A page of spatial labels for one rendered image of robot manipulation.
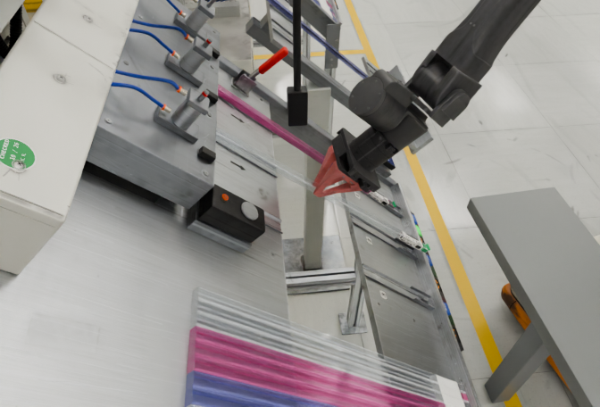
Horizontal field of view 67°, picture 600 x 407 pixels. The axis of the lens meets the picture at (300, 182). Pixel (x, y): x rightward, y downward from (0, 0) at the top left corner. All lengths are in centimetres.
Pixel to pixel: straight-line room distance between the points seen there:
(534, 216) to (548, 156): 123
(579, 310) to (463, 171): 121
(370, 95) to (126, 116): 31
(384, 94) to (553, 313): 68
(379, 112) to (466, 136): 186
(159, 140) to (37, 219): 17
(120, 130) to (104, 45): 9
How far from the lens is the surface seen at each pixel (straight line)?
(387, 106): 62
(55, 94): 43
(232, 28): 192
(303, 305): 170
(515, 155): 244
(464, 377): 84
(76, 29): 51
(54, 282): 42
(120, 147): 47
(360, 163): 69
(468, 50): 66
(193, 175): 48
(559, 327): 112
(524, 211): 129
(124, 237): 47
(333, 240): 185
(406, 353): 75
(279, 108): 87
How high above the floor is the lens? 148
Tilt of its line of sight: 45 degrees down
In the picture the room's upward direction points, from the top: straight up
